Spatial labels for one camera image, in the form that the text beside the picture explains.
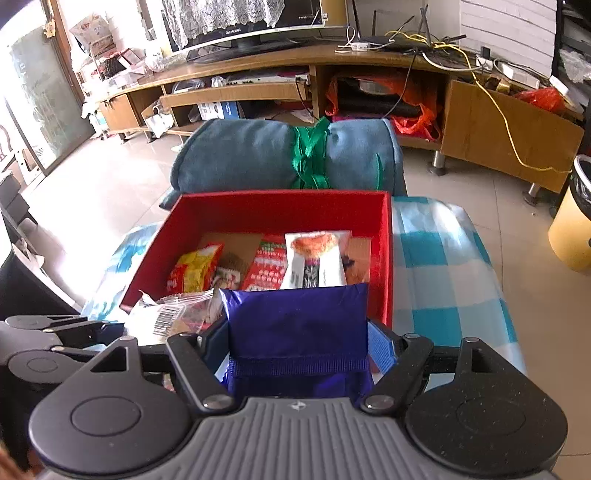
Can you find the wooden TV cabinet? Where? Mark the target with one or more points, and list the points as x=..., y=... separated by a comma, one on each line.
x=487, y=128

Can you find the black metal shelf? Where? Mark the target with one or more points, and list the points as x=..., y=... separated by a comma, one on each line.
x=570, y=73

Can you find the yellow egg crisp packet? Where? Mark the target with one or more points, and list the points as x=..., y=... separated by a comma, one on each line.
x=356, y=260

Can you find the rolled blue blanket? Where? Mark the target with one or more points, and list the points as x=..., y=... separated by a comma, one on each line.
x=246, y=154

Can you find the red green spicy packet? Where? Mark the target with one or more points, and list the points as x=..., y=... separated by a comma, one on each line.
x=265, y=265

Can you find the purple foil packet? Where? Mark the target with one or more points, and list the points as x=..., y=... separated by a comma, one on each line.
x=298, y=343

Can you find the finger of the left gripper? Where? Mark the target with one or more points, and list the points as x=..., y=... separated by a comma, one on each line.
x=87, y=333
x=41, y=322

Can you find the white lace cloth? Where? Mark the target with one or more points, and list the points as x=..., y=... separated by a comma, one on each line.
x=188, y=19

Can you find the red cardboard box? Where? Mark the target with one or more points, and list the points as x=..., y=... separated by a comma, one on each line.
x=245, y=222

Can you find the blue checkered tablecloth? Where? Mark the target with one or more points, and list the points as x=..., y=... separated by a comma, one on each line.
x=445, y=287

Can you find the yellow red Trolli packet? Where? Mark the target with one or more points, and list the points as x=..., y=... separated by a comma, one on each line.
x=194, y=271

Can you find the white spicy strips packet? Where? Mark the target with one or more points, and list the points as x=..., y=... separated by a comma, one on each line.
x=314, y=259

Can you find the yellow trash bin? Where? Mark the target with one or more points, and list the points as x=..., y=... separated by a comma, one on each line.
x=569, y=234

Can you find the television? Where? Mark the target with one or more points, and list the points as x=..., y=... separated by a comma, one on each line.
x=254, y=38

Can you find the white paper bag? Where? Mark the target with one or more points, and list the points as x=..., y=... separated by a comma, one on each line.
x=157, y=118

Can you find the round white cake packet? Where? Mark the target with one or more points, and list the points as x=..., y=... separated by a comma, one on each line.
x=153, y=322

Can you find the orange plastic bag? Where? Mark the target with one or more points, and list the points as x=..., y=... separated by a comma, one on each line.
x=411, y=103

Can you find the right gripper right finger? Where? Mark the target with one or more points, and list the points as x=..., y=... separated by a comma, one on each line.
x=402, y=362

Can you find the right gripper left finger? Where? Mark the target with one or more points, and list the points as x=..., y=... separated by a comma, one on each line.
x=195, y=357

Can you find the white blue carton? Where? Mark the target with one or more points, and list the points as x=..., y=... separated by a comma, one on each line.
x=219, y=110

